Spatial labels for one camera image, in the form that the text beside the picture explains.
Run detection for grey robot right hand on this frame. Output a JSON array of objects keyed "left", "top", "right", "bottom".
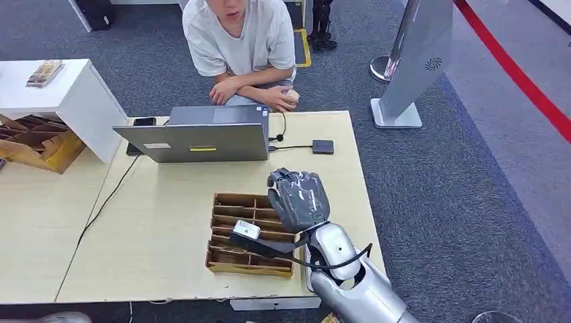
[{"left": 267, "top": 168, "right": 331, "bottom": 236}]

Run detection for person's right hand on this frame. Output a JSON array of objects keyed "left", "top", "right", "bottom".
[{"left": 267, "top": 86, "right": 300, "bottom": 114}]

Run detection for person's left hand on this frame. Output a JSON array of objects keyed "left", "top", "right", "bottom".
[{"left": 209, "top": 79, "right": 240, "bottom": 107}]

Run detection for person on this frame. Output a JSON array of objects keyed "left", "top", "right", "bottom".
[{"left": 182, "top": 0, "right": 300, "bottom": 114}]

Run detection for yellow framed floor mat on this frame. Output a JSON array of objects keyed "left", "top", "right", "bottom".
[{"left": 292, "top": 28, "right": 312, "bottom": 69}]

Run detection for grey laptop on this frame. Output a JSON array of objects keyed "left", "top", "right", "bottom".
[{"left": 112, "top": 104, "right": 271, "bottom": 164}]

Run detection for white flat device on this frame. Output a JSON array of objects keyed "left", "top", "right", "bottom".
[{"left": 302, "top": 246, "right": 314, "bottom": 293}]

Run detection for black robot legs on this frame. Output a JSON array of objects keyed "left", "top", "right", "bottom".
[{"left": 306, "top": 0, "right": 339, "bottom": 51}]

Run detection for wooden divided card box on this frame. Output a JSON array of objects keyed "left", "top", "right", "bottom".
[{"left": 205, "top": 192, "right": 296, "bottom": 279}]

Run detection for white bar under desk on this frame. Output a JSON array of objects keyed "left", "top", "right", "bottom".
[{"left": 229, "top": 297, "right": 322, "bottom": 312}]

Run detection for white cabinet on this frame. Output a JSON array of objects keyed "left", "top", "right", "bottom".
[{"left": 0, "top": 59, "right": 130, "bottom": 165}]

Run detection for grey kiosk stand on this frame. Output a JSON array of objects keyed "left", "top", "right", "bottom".
[{"left": 370, "top": 0, "right": 455, "bottom": 130}]

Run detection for black case with white leg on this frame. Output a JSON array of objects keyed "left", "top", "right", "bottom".
[{"left": 67, "top": 0, "right": 118, "bottom": 33}]

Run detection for stack of cards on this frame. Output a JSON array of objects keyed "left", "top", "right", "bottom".
[{"left": 25, "top": 59, "right": 66, "bottom": 89}]

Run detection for clear glass rim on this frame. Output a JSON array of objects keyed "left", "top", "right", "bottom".
[{"left": 471, "top": 311, "right": 524, "bottom": 323}]

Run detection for black plug cable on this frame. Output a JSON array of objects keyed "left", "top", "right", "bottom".
[{"left": 269, "top": 112, "right": 288, "bottom": 143}]

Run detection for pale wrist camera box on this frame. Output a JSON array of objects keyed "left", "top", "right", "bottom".
[{"left": 232, "top": 219, "right": 263, "bottom": 244}]

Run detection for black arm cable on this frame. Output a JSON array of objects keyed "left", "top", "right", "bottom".
[{"left": 285, "top": 242, "right": 374, "bottom": 271}]

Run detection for long black power cable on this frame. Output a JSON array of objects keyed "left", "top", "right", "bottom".
[{"left": 75, "top": 155, "right": 141, "bottom": 250}]

